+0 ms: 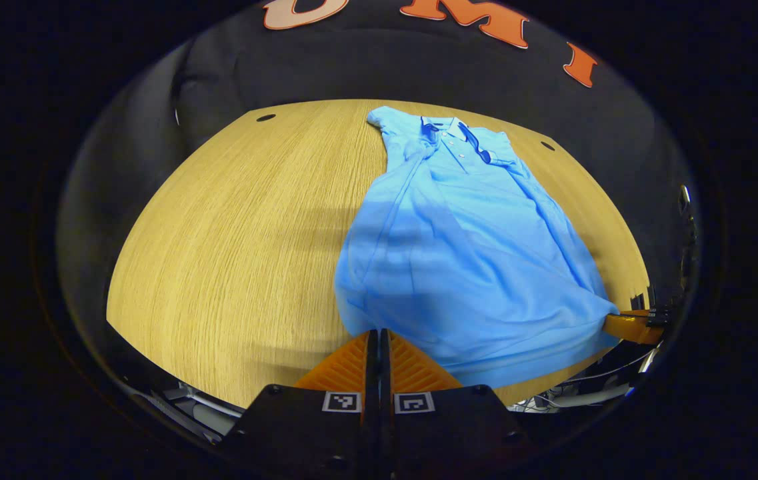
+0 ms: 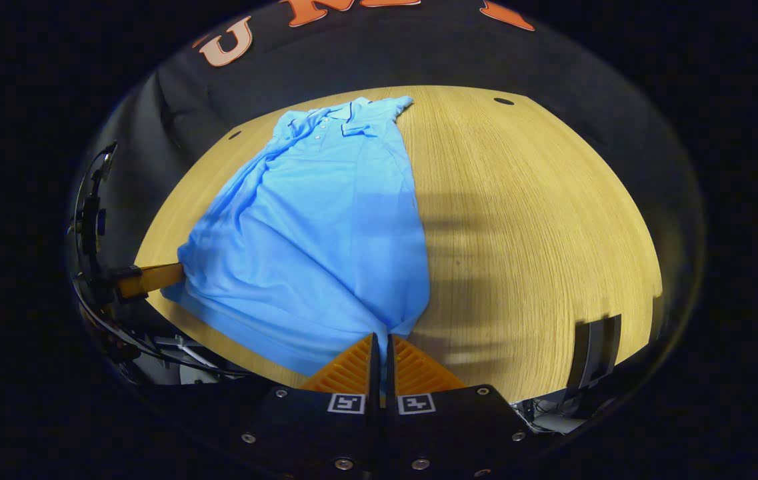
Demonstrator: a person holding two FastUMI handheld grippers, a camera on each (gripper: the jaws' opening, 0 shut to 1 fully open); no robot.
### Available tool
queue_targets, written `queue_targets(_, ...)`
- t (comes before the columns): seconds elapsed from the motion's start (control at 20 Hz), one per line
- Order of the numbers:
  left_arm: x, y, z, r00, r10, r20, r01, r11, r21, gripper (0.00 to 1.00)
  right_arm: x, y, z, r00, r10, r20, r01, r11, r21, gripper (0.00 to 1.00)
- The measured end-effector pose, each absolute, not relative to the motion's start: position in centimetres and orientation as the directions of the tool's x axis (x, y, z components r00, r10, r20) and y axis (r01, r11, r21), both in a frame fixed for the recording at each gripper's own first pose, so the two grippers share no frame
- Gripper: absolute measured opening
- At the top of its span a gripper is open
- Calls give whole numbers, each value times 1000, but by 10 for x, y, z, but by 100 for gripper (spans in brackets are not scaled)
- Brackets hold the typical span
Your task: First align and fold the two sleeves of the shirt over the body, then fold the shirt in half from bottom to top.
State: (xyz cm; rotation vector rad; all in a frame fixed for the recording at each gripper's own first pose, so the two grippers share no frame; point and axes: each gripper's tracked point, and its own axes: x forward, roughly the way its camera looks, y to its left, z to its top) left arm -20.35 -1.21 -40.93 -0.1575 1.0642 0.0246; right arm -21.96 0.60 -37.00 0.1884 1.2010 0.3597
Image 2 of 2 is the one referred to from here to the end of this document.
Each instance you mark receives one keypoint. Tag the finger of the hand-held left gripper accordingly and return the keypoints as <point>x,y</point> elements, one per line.
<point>152,278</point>

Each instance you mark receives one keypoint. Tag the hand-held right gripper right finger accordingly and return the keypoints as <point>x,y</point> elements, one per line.
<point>445,426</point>

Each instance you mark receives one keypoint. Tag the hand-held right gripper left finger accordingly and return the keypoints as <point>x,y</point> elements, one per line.
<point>325,426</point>

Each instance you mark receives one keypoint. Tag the light blue T-shirt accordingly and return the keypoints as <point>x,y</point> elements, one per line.
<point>312,233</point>

